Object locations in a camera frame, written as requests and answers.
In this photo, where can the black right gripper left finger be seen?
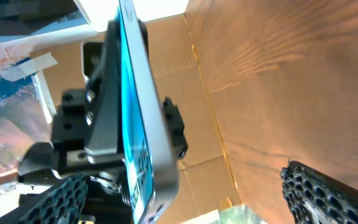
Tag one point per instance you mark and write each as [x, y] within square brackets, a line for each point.
[61, 203]

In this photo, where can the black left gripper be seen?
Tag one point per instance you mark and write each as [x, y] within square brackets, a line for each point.
[92, 148]

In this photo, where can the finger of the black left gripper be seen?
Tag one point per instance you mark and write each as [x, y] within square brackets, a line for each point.
[172, 124]

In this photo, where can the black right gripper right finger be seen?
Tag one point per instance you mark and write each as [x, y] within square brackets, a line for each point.
[316, 198]

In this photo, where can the blue screen smartphone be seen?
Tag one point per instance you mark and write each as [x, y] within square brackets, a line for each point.
[152, 172]

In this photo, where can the brown cardboard side panel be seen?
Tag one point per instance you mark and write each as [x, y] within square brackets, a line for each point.
[206, 186]

